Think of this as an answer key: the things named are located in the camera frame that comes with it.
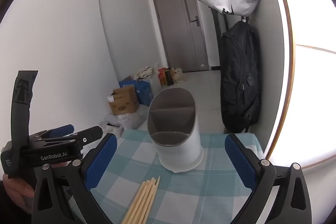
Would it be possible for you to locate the person's left hand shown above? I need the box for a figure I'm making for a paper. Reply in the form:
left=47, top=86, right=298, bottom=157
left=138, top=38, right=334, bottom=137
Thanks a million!
left=3, top=175, right=36, bottom=214

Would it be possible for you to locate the grey plastic parcel bag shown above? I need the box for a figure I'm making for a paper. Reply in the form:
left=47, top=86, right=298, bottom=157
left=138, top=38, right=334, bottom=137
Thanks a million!
left=115, top=105, right=148, bottom=131
left=98, top=115, right=124, bottom=136

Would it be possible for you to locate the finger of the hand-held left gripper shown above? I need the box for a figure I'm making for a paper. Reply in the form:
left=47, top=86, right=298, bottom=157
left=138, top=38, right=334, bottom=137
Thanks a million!
left=43, top=126, right=104, bottom=147
left=32, top=124, right=75, bottom=140

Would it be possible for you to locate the black yellow paper bag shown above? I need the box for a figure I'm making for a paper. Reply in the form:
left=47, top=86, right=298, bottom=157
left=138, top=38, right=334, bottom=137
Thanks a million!
left=163, top=68, right=175, bottom=86

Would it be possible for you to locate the bundle of wooden chopsticks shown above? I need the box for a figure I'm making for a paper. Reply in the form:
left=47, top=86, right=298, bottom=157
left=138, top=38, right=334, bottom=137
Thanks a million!
left=121, top=175, right=161, bottom=224

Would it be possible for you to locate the brown cardboard box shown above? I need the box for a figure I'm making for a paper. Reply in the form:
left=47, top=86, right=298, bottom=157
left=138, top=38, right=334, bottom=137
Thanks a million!
left=107, top=88, right=139, bottom=115

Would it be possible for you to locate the teal checked tablecloth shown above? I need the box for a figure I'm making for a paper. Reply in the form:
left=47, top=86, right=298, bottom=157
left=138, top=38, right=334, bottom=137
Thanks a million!
left=62, top=129, right=264, bottom=224

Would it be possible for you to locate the black backpack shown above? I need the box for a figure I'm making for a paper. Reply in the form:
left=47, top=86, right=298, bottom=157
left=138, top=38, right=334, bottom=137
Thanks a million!
left=220, top=20, right=262, bottom=134

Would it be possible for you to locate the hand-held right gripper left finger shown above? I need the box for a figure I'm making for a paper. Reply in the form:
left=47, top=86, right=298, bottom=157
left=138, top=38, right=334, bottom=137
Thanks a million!
left=31, top=132, right=118, bottom=224

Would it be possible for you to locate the white grey utensil holder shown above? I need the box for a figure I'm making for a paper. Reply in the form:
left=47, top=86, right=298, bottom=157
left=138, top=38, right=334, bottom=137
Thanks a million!
left=147, top=87, right=205, bottom=172

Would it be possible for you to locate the blue cardboard box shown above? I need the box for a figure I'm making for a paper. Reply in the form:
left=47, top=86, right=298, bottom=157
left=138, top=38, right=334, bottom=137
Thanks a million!
left=119, top=76, right=154, bottom=106

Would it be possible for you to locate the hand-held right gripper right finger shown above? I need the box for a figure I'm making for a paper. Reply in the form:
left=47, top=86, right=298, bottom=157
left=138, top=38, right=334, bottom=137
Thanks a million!
left=224, top=133, right=313, bottom=224

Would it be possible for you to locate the person's left forearm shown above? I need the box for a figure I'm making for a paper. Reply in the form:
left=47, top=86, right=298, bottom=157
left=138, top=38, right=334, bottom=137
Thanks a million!
left=0, top=179, right=33, bottom=224

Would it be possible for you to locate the red bag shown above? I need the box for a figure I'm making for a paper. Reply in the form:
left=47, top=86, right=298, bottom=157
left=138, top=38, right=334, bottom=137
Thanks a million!
left=157, top=68, right=166, bottom=85

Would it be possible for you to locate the window with wooden frame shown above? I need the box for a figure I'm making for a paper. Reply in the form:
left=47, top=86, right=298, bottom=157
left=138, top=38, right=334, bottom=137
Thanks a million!
left=259, top=0, right=336, bottom=169

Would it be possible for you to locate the grey door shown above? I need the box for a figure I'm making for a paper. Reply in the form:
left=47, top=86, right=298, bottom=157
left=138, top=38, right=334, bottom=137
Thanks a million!
left=150, top=0, right=210, bottom=73

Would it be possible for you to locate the white woven sack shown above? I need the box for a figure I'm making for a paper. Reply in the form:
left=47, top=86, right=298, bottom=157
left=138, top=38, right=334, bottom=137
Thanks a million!
left=147, top=63, right=161, bottom=93

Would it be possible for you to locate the cream cloth tote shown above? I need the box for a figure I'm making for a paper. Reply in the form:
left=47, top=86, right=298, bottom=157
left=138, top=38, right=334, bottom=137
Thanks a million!
left=133, top=65, right=154, bottom=80

